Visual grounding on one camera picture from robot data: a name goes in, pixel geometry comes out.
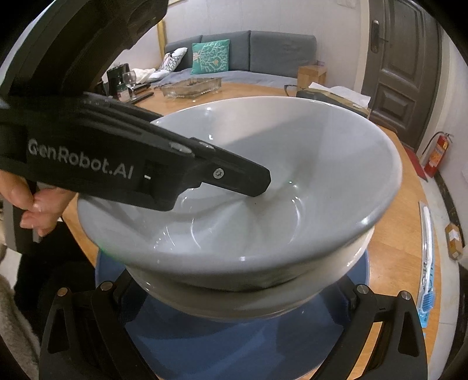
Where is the tissue box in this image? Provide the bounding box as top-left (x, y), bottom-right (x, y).
top-left (296, 83), bottom-right (372, 118)

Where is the white patterned cushion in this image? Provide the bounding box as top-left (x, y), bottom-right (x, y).
top-left (159, 47), bottom-right (188, 72)

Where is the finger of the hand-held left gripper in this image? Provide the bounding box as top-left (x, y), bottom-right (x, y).
top-left (83, 91), bottom-right (271, 198)

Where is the red fire extinguisher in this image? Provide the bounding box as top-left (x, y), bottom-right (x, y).
top-left (420, 132), bottom-right (454, 178)

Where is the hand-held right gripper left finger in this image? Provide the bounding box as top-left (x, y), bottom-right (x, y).
top-left (38, 281), bottom-right (151, 380)

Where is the small cardboard box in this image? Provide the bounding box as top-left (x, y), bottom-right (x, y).
top-left (444, 222), bottom-right (465, 261)

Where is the dark grey door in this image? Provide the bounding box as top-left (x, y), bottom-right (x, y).
top-left (360, 0), bottom-right (444, 147)

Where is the grey fuzzy garment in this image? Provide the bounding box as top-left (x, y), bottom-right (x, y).
top-left (0, 239), bottom-right (42, 380)

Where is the red floor mat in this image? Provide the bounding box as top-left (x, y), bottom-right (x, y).
top-left (404, 146), bottom-right (429, 180)

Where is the person's left hand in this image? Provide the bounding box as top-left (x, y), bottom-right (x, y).
top-left (0, 170), bottom-right (78, 236)

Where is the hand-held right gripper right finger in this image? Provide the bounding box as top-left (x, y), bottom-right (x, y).
top-left (329, 283), bottom-right (428, 380)

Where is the wooden box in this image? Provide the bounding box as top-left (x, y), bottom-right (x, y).
top-left (297, 63), bottom-right (327, 90)

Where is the teal patterned cushion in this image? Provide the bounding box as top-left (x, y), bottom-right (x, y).
top-left (191, 39), bottom-right (231, 75)

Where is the white cloth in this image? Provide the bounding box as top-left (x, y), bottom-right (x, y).
top-left (132, 67), bottom-right (171, 83)

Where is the packaged blue toothbrush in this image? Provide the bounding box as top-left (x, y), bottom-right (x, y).
top-left (418, 205), bottom-right (438, 328)

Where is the gold picture frame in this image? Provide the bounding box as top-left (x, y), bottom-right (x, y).
top-left (156, 18), bottom-right (169, 61)

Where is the blue plate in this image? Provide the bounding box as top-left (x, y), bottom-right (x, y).
top-left (94, 246), bottom-right (371, 375)

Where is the cream faceted bowl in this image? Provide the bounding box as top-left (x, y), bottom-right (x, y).
top-left (126, 219), bottom-right (376, 323)

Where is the white faceted bowl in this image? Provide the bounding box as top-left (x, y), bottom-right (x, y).
top-left (77, 96), bottom-right (403, 293)

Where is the glass ashtray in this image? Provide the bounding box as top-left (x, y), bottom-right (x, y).
top-left (161, 76), bottom-right (223, 99)

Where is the wine glass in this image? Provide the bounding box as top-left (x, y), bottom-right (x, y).
top-left (122, 70), bottom-right (138, 101)

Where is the grey sofa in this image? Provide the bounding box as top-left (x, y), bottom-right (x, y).
top-left (161, 30), bottom-right (317, 87)

